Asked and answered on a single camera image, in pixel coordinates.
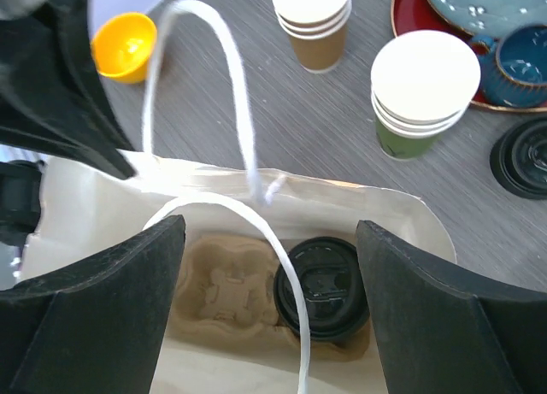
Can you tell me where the brown paper bag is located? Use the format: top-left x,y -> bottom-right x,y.
19,0 -> 457,394

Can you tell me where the brown paper cup stack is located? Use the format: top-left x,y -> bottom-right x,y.
272,0 -> 352,74

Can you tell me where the black cup lid stack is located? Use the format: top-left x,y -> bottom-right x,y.
490,116 -> 546,200

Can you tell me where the small dark blue bowl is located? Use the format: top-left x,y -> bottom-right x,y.
468,23 -> 546,109

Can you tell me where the blue-grey ceramic plate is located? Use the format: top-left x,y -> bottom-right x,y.
427,0 -> 546,38

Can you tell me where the orange round dish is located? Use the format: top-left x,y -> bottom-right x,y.
91,12 -> 157,85

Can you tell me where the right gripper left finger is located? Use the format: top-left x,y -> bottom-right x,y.
1,215 -> 185,393

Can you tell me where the cardboard cup carrier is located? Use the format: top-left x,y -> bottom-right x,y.
168,234 -> 370,368

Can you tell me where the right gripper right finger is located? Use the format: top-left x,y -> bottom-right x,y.
356,221 -> 546,393

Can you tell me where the green paper cup stack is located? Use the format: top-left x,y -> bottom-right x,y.
370,30 -> 481,161

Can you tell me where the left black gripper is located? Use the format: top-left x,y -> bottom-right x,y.
1,0 -> 135,249

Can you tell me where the red round tray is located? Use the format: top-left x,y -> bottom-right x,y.
391,0 -> 546,115

